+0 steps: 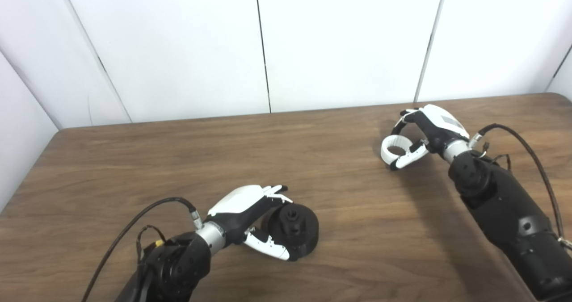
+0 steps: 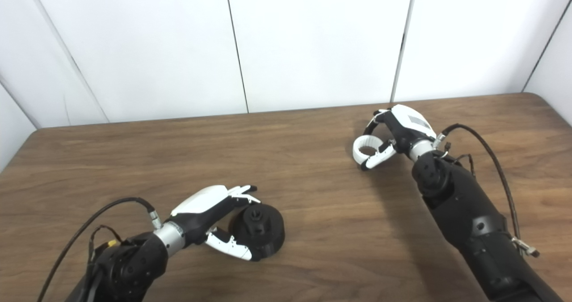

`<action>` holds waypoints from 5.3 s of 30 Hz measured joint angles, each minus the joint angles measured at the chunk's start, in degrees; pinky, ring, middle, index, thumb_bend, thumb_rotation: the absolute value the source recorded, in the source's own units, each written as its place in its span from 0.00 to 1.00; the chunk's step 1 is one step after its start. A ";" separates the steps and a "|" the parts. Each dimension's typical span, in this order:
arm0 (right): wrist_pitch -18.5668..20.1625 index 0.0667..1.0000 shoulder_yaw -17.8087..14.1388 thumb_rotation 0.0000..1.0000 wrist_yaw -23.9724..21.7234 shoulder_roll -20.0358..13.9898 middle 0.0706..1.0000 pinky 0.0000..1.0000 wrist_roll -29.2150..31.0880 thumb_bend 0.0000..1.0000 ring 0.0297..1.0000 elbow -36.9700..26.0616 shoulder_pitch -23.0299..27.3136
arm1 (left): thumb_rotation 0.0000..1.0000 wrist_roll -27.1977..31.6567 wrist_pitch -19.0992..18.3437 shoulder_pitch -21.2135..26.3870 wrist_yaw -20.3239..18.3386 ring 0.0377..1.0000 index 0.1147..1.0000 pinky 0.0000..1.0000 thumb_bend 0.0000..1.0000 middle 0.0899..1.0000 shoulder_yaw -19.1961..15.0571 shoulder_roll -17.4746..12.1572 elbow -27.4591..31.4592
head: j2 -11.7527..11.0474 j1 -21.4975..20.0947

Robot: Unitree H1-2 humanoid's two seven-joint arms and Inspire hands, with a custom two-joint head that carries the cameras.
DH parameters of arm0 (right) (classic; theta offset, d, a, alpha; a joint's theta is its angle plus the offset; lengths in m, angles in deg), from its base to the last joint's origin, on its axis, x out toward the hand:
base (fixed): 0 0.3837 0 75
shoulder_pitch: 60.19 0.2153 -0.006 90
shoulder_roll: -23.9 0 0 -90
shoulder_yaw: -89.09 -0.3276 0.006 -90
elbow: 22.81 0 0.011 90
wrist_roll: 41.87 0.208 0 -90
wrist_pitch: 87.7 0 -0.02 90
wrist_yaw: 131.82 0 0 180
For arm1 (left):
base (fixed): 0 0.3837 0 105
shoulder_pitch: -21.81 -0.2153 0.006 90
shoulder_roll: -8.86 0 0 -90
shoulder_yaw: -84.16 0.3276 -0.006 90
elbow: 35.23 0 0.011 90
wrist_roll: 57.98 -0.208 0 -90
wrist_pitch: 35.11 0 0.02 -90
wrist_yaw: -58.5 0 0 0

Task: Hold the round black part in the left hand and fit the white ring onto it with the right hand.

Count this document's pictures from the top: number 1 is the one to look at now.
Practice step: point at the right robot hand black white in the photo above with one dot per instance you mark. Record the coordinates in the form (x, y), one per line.
(440, 125)

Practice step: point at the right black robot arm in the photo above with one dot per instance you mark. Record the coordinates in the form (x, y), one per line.
(505, 208)

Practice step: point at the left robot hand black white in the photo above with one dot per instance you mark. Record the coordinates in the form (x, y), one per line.
(241, 206)

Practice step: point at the round black part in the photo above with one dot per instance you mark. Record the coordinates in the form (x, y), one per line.
(301, 230)

